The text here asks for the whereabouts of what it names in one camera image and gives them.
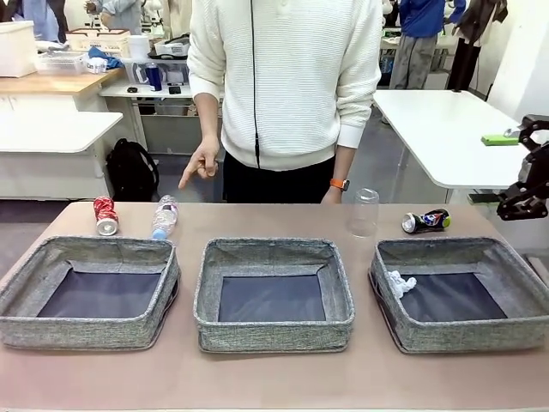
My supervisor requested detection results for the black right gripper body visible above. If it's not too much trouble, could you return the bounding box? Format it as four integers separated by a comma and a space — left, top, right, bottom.
516, 141, 549, 192

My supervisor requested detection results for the crushed blue soda can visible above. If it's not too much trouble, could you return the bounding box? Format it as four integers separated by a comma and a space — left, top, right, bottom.
401, 209, 452, 235

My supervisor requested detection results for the white paper ball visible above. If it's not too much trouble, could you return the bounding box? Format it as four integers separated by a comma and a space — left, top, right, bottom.
388, 270, 418, 300

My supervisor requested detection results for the clear plastic cup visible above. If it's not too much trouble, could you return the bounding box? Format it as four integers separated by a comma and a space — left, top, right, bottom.
346, 187, 381, 239

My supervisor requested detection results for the clear plastic water bottle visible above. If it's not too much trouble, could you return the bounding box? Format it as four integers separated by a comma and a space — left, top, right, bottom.
151, 194, 179, 240

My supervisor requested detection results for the crushed red soda can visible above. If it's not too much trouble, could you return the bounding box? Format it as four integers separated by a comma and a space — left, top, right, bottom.
93, 196, 120, 237

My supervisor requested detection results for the person's left forearm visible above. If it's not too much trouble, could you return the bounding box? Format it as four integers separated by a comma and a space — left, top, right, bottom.
334, 143, 357, 184

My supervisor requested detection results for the person's right forearm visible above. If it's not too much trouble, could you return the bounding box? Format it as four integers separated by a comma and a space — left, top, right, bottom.
195, 92, 224, 142

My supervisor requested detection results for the person's left hand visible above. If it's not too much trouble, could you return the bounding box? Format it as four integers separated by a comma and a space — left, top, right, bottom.
320, 187, 347, 205

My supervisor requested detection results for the person's right hand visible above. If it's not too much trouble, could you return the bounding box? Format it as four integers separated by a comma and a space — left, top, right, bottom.
178, 135, 220, 190

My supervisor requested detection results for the bystander in black clothes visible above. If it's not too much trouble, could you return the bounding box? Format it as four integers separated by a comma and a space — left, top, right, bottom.
445, 0, 510, 92

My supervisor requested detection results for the bystander in blue jacket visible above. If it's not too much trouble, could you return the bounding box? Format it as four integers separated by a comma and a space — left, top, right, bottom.
389, 0, 467, 90

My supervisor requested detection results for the grey fabric basket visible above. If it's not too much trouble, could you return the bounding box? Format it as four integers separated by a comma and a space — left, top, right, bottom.
368, 238, 549, 354
0, 235, 181, 349
192, 238, 356, 354

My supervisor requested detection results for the person in white sweater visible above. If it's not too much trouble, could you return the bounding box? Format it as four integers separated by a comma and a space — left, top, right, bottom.
187, 0, 383, 205

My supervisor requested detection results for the white shelf desk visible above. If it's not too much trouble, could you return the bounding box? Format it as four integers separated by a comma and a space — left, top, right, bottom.
99, 83, 224, 155

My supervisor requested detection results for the blue bottle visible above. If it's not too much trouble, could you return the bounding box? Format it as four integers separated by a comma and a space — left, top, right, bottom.
145, 61, 165, 93

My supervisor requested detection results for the black backpack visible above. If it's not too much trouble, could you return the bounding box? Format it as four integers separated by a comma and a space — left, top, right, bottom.
106, 137, 160, 203

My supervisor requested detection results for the blue cloth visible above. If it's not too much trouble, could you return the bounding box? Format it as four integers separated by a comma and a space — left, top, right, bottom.
87, 45, 125, 70

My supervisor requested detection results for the cream plastic crate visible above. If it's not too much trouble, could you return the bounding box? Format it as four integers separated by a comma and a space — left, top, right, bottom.
66, 27, 132, 58

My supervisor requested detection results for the wooden top counter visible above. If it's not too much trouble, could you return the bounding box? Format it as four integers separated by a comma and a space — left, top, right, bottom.
0, 66, 128, 113

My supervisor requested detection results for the bystander in light blue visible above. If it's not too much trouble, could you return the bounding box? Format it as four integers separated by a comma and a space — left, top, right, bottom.
23, 0, 69, 44

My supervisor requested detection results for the white storage box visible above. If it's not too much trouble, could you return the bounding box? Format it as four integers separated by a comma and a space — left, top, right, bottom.
0, 20, 39, 78

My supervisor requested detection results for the black cord on sweater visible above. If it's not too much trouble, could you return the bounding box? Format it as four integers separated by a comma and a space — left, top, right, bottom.
251, 0, 262, 169

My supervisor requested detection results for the white wire basket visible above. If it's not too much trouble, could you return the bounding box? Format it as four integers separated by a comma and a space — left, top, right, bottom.
34, 50, 89, 76

